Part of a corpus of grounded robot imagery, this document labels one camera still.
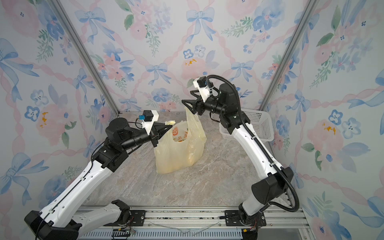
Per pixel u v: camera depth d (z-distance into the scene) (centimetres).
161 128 57
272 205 50
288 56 86
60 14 70
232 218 73
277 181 41
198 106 58
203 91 56
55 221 37
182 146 71
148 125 52
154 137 53
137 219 74
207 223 73
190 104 59
